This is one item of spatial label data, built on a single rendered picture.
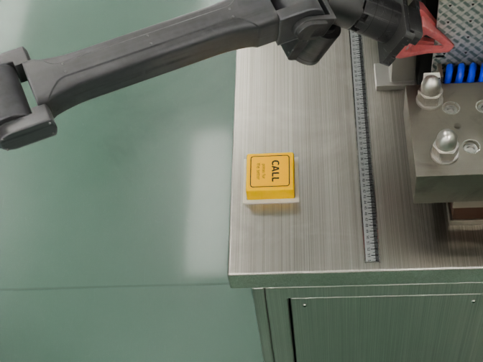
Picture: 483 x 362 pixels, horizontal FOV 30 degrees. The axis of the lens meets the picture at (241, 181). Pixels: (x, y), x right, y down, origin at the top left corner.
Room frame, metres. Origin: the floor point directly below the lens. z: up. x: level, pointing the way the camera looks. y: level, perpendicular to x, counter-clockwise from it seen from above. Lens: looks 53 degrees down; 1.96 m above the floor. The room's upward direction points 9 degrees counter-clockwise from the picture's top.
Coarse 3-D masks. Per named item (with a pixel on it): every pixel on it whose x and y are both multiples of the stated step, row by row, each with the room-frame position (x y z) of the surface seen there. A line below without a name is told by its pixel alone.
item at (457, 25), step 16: (448, 0) 0.87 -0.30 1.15; (464, 0) 0.86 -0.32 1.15; (480, 0) 0.86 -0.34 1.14; (448, 16) 0.87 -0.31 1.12; (464, 16) 0.86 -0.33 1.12; (480, 16) 0.86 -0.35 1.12; (448, 32) 0.87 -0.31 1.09; (464, 32) 0.86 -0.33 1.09; (480, 32) 0.86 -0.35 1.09; (464, 48) 0.86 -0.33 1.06; (480, 48) 0.86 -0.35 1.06; (432, 64) 0.87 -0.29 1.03; (480, 64) 0.86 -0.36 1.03
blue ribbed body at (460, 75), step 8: (448, 64) 0.85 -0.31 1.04; (464, 64) 0.85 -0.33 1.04; (472, 64) 0.85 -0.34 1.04; (448, 72) 0.84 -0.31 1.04; (456, 72) 0.85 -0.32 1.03; (464, 72) 0.84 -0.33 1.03; (472, 72) 0.83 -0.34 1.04; (480, 72) 0.83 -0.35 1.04; (448, 80) 0.83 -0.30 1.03; (456, 80) 0.83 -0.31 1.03; (464, 80) 0.84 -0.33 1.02; (472, 80) 0.83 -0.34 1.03; (480, 80) 0.83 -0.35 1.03
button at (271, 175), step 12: (252, 156) 0.84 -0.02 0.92; (264, 156) 0.84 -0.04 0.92; (276, 156) 0.83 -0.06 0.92; (288, 156) 0.83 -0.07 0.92; (252, 168) 0.82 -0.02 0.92; (264, 168) 0.81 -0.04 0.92; (276, 168) 0.81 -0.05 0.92; (288, 168) 0.81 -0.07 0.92; (252, 180) 0.79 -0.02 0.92; (264, 180) 0.79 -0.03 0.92; (276, 180) 0.79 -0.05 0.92; (288, 180) 0.78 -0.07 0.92; (252, 192) 0.78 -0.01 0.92; (264, 192) 0.77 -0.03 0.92; (276, 192) 0.77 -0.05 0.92; (288, 192) 0.77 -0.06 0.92
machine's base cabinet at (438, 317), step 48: (288, 288) 0.65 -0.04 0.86; (336, 288) 0.64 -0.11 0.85; (384, 288) 0.63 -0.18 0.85; (432, 288) 0.62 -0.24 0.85; (480, 288) 0.61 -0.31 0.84; (288, 336) 0.65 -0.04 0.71; (336, 336) 0.64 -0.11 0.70; (384, 336) 0.63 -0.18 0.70; (432, 336) 0.62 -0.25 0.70; (480, 336) 0.61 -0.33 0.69
